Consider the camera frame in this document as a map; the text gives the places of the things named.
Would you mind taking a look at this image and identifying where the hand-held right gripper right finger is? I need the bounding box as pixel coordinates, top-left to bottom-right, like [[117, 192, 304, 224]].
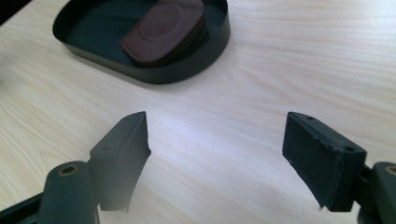
[[281, 111, 368, 213]]

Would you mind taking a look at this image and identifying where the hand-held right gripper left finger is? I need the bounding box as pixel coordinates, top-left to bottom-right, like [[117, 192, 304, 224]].
[[89, 110, 152, 213]]

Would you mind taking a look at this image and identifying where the black oval tray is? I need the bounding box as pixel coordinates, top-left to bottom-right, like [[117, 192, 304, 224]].
[[51, 0, 232, 85]]

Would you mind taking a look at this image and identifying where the brown leather coin purse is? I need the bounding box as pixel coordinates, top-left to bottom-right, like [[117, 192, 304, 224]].
[[120, 0, 206, 68]]

